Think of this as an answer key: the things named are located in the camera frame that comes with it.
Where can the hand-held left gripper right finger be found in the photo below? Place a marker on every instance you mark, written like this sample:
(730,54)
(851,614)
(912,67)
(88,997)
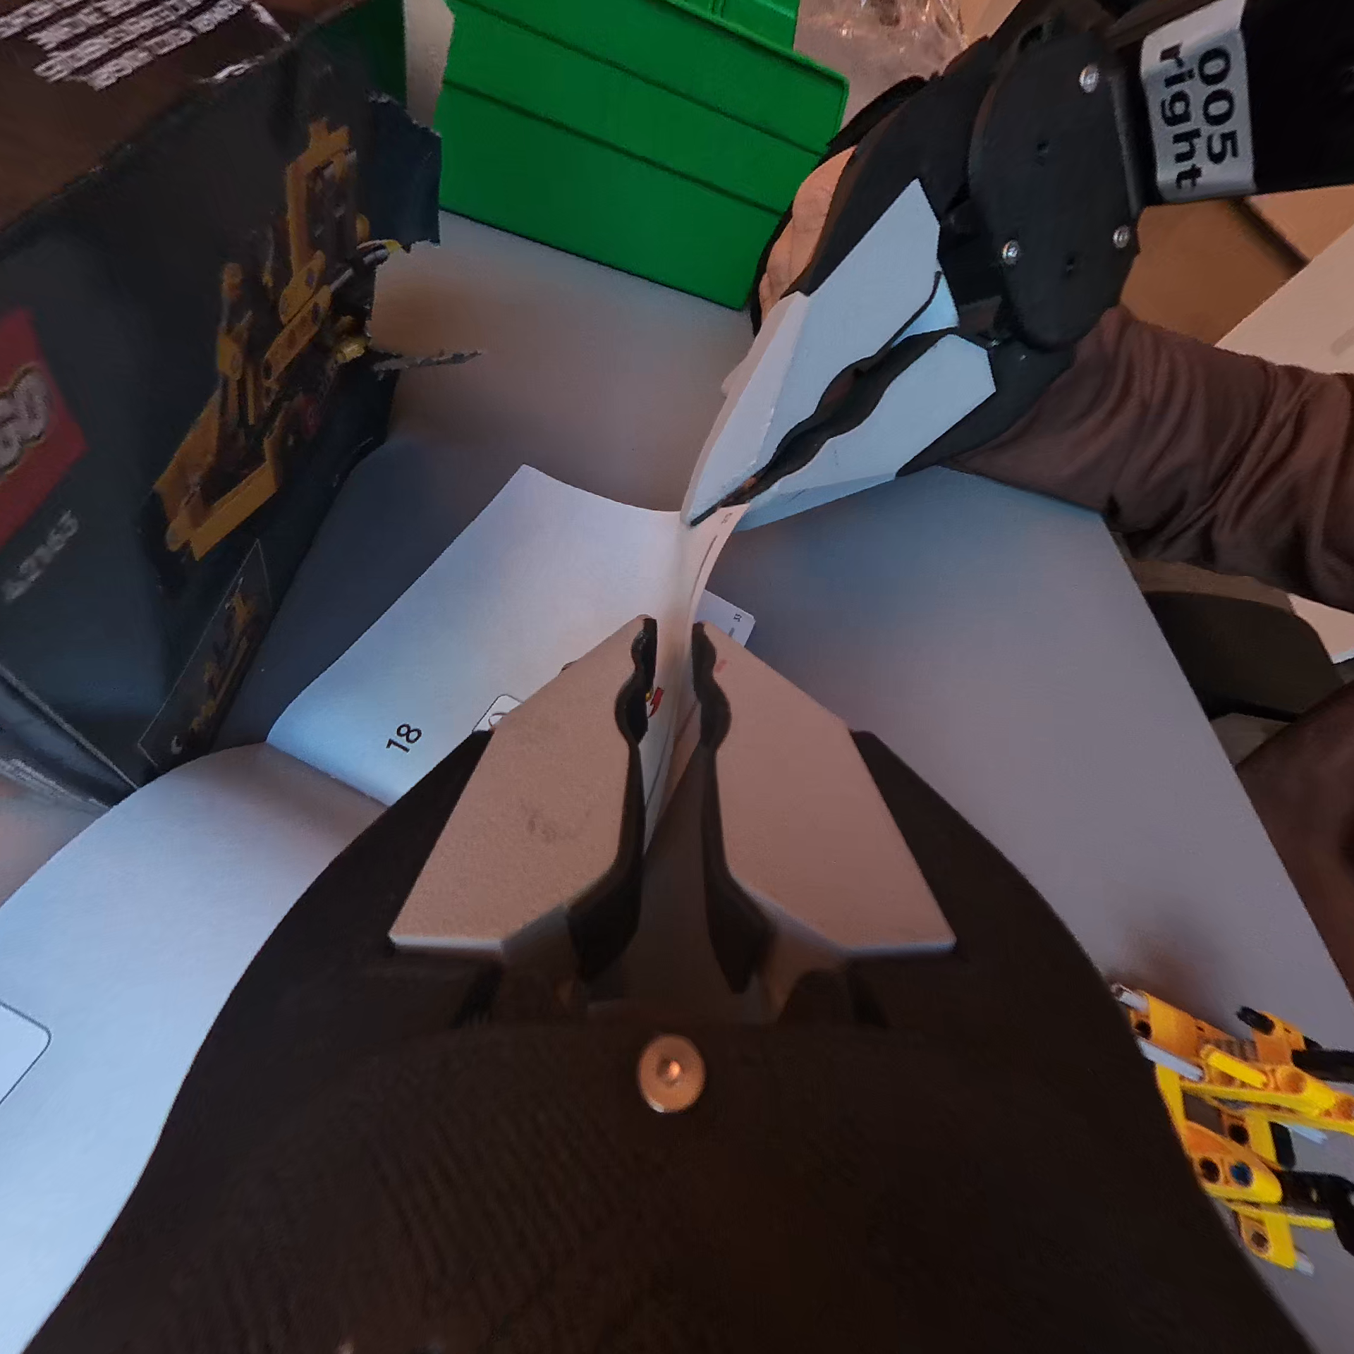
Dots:
(815,847)

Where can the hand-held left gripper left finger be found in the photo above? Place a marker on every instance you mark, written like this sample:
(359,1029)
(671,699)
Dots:
(518,847)

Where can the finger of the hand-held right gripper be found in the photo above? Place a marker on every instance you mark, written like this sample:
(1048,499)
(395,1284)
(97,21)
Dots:
(836,317)
(910,413)

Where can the white instruction booklet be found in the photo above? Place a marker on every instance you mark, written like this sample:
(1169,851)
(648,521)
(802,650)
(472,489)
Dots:
(497,593)

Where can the person's right forearm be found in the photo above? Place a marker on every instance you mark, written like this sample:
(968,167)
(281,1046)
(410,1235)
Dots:
(1184,444)

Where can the yellow lego model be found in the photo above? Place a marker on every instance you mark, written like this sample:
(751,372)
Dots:
(1217,1122)

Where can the black lego box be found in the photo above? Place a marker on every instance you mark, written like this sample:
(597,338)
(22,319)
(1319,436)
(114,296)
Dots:
(137,423)

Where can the person's right hand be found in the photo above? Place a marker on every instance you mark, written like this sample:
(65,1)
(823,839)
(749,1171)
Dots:
(809,233)

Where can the clear plastic bag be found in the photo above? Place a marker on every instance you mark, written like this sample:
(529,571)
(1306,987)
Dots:
(900,42)

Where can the green plastic storage bin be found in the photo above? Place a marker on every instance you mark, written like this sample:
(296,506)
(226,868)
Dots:
(635,137)

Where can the white panel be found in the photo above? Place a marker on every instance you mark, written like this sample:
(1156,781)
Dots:
(1307,307)

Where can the black chair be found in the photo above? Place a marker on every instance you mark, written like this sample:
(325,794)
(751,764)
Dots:
(1237,646)

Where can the person's leg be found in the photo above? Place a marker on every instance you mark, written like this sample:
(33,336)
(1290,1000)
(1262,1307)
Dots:
(1307,824)

